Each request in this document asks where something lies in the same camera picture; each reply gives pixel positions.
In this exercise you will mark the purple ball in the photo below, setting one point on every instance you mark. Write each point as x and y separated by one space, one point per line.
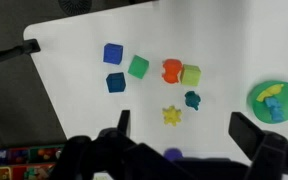
173 154

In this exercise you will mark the black round perforated object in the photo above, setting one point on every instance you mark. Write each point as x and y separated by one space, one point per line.
74 4

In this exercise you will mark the teal elephant plush toy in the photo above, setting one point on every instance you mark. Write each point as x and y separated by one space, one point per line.
192 99

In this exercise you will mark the light blue toy figure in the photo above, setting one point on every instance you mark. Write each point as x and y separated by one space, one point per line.
274 109

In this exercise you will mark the black tripod leg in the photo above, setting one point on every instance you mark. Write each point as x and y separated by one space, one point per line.
10 54

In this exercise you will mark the colourful toy storage bins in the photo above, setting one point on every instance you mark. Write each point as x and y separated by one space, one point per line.
20 161

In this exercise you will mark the orange animal toy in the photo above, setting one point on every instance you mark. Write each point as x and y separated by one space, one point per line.
171 70

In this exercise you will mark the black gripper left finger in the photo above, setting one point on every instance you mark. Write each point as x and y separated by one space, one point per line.
94 156

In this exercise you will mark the bright blue cube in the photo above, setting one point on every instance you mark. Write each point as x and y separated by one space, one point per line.
113 53

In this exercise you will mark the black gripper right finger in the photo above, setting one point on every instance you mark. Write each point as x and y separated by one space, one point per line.
264 150

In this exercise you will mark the dark blue cube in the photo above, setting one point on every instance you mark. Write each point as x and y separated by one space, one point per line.
116 82

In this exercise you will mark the lime green cube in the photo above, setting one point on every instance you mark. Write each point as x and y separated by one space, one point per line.
190 75

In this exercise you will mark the yellow spiky toy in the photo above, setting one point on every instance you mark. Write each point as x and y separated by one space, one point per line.
172 115

